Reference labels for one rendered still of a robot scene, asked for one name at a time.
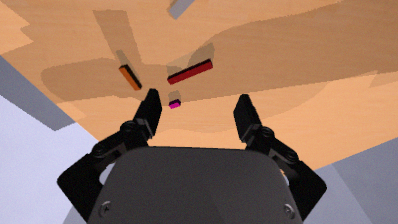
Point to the magenta rod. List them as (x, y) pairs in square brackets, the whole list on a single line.
[(174, 103)]

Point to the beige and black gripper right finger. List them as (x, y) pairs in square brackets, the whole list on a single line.
[(306, 186)]

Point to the red rectangular bar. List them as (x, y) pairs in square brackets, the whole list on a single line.
[(189, 72)]

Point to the grey rod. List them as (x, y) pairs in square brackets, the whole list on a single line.
[(179, 7)]

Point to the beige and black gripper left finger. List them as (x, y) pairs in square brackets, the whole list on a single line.
[(80, 182)]

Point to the orange rod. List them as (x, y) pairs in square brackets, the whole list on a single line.
[(130, 77)]

